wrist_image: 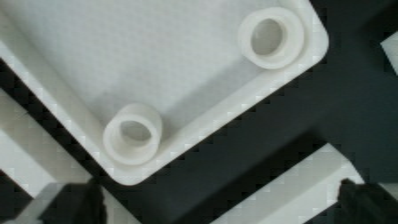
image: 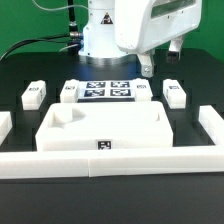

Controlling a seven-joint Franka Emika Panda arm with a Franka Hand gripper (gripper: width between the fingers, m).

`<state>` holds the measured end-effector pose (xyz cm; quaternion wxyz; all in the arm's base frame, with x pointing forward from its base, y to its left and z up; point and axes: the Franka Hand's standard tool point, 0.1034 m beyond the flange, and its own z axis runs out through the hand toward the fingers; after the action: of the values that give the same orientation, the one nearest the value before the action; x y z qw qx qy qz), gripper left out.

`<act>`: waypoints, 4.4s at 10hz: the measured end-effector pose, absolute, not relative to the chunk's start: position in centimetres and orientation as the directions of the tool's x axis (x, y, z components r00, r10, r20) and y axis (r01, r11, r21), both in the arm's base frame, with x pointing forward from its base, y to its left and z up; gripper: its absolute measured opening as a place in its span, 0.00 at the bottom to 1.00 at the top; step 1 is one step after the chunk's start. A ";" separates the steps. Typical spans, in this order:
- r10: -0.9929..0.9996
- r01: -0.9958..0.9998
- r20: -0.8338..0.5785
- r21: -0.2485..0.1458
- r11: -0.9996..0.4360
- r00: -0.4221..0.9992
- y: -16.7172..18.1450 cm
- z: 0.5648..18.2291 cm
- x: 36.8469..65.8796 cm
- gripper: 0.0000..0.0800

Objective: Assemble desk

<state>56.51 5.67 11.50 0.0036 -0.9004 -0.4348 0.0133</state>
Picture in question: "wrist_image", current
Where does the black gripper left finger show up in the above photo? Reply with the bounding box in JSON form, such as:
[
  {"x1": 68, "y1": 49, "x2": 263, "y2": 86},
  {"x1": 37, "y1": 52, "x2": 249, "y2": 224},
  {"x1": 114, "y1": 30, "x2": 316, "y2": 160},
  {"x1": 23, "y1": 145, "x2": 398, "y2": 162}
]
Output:
[{"x1": 39, "y1": 180, "x2": 107, "y2": 224}]

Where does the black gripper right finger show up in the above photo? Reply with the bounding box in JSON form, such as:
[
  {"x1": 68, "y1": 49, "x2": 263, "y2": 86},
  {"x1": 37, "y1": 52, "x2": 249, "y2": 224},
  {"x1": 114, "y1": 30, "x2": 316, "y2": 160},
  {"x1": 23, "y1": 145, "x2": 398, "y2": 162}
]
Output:
[{"x1": 334, "y1": 179, "x2": 398, "y2": 224}]

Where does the white L-shaped guide fence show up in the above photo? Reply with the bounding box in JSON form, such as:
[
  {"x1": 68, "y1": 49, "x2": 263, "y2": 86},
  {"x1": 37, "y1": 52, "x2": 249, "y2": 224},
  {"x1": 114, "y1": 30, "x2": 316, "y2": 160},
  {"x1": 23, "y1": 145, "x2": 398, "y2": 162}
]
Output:
[{"x1": 0, "y1": 90, "x2": 398, "y2": 224}]

